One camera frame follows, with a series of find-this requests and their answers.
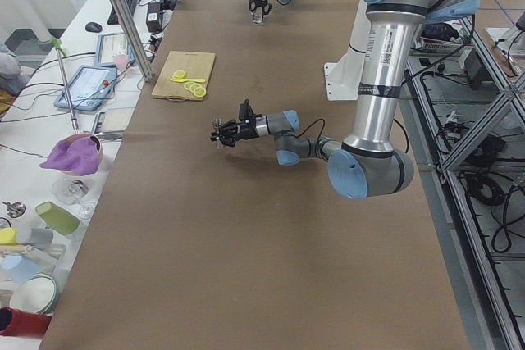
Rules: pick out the pink bowl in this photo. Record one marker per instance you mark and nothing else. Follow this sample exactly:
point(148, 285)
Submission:
point(84, 154)

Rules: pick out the clear glass beaker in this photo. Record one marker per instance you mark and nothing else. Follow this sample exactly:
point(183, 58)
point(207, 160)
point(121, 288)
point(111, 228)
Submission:
point(258, 16)

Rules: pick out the teach pendant far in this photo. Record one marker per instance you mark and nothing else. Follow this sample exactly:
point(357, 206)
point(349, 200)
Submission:
point(110, 46)

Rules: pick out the teach pendant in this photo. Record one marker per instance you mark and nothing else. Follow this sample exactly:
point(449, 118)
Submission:
point(90, 85)
point(110, 46)

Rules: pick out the green cup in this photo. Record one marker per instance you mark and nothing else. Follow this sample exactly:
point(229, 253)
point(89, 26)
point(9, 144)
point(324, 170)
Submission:
point(57, 218)

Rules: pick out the wooden cutting board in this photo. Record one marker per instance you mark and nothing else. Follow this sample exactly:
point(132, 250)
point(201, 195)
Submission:
point(195, 64)

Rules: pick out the black computer mouse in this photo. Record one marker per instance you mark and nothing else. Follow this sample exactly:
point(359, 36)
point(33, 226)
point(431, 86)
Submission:
point(93, 27)

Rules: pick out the purple cloth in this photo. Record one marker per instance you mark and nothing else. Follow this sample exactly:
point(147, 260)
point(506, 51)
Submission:
point(57, 158)

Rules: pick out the long metal grabber tool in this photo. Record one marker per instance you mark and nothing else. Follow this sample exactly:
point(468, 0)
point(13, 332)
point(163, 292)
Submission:
point(59, 52)

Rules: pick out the teach pendant near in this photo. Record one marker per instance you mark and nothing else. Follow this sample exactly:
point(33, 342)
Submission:
point(90, 85)

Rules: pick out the wine glass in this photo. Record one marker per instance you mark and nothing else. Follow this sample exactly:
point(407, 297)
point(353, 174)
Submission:
point(74, 192)

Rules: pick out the aluminium frame post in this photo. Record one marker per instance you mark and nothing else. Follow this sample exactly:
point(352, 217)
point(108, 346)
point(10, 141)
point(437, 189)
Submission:
point(132, 34)

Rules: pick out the steel jigger measuring cup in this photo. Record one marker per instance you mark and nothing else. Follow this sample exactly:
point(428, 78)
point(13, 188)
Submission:
point(216, 129)

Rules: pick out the red cylinder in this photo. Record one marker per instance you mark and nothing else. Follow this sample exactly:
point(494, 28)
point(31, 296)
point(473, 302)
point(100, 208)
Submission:
point(18, 323)

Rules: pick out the light blue cup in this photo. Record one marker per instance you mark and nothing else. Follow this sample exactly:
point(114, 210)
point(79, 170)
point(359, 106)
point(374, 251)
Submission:
point(20, 268)

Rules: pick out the lemon slice top pair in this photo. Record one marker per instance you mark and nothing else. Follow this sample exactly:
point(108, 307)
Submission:
point(178, 75)

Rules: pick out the yellow plastic knife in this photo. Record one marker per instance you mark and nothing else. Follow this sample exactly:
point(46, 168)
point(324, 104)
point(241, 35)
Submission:
point(182, 80)

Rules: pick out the white bowl green rim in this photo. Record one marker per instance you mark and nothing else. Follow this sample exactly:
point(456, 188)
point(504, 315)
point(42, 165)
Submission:
point(38, 295)

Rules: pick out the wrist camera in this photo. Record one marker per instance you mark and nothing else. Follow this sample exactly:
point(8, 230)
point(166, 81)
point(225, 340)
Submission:
point(246, 112)

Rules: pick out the lemon slice front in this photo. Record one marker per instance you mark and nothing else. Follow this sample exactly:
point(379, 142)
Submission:
point(200, 93)

